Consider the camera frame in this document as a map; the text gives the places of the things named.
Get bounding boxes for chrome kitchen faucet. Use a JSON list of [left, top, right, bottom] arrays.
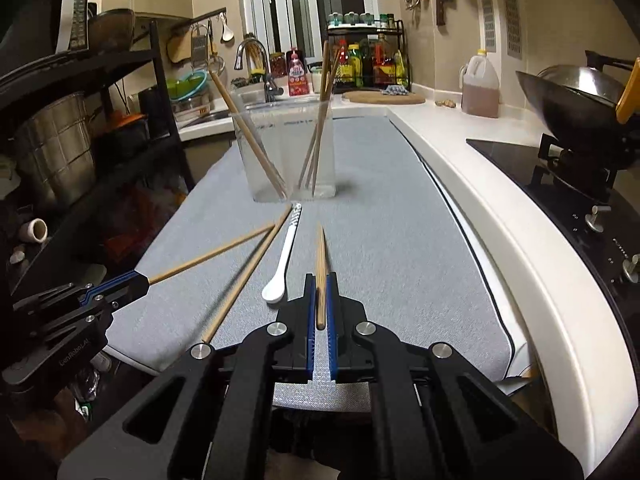
[[234, 32, 283, 102]]

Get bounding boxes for black spice rack with bottles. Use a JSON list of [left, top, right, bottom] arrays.
[[326, 12, 411, 91]]

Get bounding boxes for black wok with lid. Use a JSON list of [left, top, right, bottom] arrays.
[[516, 50, 639, 169]]

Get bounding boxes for green and blue bowls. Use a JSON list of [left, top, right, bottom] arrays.
[[166, 70, 208, 102]]

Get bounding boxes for hanging metal grater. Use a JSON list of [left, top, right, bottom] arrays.
[[191, 24, 209, 68]]

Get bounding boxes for white spoon striped handle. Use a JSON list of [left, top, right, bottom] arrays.
[[262, 203, 303, 304]]

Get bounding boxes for grey textured table mat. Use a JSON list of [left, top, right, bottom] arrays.
[[106, 116, 533, 382]]

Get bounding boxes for microwave oven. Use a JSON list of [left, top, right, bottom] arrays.
[[1, 0, 90, 72]]

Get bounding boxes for red dish soap pouch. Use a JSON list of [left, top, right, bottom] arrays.
[[288, 49, 309, 96]]

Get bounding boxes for plastic jug of oil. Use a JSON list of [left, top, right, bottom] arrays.
[[459, 49, 500, 118]]

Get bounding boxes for lone wooden chopstick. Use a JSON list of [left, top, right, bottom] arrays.
[[297, 40, 332, 190]]

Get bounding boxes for hanging white ladle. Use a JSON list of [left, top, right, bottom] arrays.
[[219, 12, 234, 44]]

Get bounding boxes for black gas stove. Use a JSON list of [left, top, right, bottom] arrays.
[[465, 136, 640, 311]]

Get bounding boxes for black metal shelf rack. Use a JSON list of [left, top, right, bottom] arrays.
[[1, 18, 195, 190]]

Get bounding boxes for white jar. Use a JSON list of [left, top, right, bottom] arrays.
[[310, 66, 322, 94]]

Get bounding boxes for stainless steel sink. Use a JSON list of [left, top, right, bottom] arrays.
[[176, 84, 267, 129]]

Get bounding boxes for large steel pot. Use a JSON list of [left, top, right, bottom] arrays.
[[15, 92, 94, 207]]

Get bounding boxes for clear plastic utensil container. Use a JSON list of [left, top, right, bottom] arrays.
[[232, 98, 336, 203]]

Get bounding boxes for dark bowl on shelf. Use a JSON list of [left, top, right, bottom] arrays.
[[88, 9, 136, 54]]

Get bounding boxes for round wooden cutting board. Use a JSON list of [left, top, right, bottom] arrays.
[[342, 90, 425, 105]]

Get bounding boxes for blue dish cloth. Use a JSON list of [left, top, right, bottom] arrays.
[[382, 84, 410, 96]]

